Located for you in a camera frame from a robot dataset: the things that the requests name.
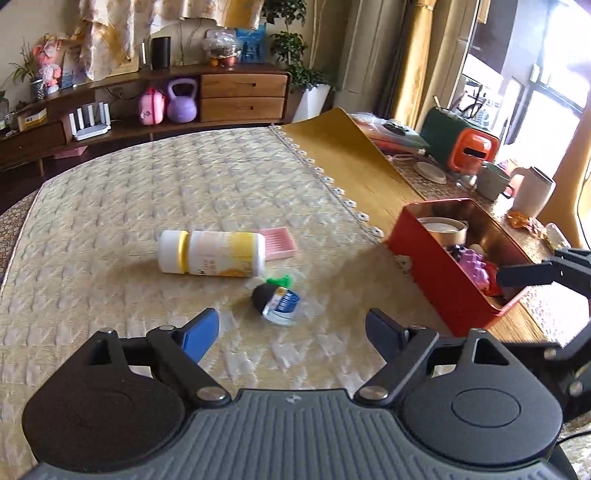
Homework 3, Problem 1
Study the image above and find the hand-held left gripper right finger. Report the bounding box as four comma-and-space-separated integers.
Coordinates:
353, 307, 509, 408

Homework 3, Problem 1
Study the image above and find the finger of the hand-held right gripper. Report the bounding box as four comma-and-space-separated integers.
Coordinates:
496, 247, 591, 298
526, 318, 591, 416

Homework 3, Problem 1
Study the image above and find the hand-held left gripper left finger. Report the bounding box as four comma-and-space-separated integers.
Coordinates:
87, 307, 232, 409

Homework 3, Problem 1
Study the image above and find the purple spiky massage roller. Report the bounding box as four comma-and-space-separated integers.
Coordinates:
445, 244, 499, 292

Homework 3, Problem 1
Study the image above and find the red tin box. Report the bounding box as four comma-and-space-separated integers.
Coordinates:
385, 198, 534, 337

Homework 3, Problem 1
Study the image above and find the round gold tin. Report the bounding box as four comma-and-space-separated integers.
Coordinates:
418, 216, 469, 247

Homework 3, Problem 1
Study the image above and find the orange wrapper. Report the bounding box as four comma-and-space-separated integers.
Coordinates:
508, 211, 555, 237

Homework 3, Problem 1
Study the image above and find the small black object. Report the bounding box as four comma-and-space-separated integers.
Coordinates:
250, 283, 280, 317

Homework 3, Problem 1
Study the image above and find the white bottle yellow label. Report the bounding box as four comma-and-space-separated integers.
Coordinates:
158, 230, 267, 279

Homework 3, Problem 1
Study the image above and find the white lidded mug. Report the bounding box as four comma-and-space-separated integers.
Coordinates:
510, 166, 557, 220

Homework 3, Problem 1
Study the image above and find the green cup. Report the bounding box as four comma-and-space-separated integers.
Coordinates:
475, 161, 513, 201

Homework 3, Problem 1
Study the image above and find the pink ribbed tray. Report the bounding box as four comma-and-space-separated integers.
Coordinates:
256, 227, 301, 261

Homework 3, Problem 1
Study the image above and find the beige quilted tablecloth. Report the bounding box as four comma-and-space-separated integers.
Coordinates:
0, 124, 453, 462

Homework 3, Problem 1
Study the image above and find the orange box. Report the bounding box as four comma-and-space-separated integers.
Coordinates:
448, 128, 502, 174

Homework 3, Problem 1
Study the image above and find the cream dish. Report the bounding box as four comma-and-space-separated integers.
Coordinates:
413, 160, 448, 184

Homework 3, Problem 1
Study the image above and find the green box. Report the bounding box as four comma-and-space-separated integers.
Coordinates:
419, 106, 476, 164

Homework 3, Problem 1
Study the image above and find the yellow mat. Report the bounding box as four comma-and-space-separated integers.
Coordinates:
279, 107, 426, 236

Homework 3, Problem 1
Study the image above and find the stack of folders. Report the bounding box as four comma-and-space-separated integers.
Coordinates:
351, 112, 430, 155

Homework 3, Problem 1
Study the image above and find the brown patterned cloth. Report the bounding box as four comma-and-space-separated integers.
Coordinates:
0, 189, 42, 287

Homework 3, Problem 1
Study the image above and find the purple kettlebell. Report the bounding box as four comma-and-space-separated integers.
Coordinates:
166, 78, 200, 123

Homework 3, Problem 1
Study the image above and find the wooden drawer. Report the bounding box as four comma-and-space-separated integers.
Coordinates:
200, 97, 286, 123
201, 73, 289, 99

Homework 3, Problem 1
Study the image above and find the white router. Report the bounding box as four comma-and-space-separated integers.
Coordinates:
68, 102, 112, 141

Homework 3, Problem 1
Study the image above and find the pink toy case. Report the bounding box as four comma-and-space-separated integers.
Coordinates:
139, 88, 167, 125

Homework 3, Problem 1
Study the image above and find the gold curtain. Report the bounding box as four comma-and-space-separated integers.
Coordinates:
383, 0, 444, 134

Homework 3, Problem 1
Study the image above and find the tall plant white planter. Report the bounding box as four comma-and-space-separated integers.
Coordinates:
261, 0, 333, 123

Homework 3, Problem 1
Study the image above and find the wooden cabinet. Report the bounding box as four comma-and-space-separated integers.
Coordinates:
0, 62, 296, 174

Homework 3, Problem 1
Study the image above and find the cardboard box yellow label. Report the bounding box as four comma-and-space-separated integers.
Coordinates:
17, 108, 49, 132

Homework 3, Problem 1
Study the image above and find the grey curtain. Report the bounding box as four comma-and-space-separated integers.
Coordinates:
332, 0, 411, 116

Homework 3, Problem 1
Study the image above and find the clear bag of fruit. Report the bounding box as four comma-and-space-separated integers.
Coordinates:
203, 30, 241, 70

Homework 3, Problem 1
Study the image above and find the black speaker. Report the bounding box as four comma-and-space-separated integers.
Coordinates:
151, 36, 172, 70

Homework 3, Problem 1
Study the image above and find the small plant patterned pot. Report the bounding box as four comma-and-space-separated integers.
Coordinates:
4, 39, 51, 103

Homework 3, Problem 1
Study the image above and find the cream lace cloth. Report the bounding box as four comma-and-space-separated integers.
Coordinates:
81, 0, 218, 75

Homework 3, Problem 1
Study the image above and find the pink flower bouquet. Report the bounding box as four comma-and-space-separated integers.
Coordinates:
34, 32, 63, 93

